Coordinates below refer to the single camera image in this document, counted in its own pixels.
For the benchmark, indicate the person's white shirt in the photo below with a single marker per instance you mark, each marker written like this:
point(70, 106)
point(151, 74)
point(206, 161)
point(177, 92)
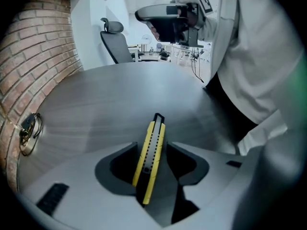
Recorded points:
point(254, 51)

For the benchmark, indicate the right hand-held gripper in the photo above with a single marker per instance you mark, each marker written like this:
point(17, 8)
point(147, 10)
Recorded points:
point(165, 25)

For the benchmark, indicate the black office chair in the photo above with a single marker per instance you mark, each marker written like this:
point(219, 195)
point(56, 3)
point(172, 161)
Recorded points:
point(116, 44)

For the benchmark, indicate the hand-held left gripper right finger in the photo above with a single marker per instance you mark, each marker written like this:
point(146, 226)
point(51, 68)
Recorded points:
point(216, 176)

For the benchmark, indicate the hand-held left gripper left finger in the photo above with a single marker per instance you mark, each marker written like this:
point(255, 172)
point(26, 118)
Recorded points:
point(79, 195)

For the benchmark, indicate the person's black trousers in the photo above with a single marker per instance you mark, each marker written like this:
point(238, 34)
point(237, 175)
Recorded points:
point(230, 109)

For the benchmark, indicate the white standing fan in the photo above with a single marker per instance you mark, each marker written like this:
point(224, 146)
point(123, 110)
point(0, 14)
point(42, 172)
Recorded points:
point(146, 39)

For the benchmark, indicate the yellow and black utility knife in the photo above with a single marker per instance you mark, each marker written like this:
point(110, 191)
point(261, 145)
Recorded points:
point(153, 147)

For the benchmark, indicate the person's right hand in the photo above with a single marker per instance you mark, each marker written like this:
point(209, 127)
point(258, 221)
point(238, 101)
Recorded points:
point(155, 33)

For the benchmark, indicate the person's right forearm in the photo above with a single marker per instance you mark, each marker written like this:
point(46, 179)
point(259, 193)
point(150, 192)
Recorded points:
point(209, 29)

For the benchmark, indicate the white background desk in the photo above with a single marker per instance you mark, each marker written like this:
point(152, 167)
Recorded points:
point(134, 50)

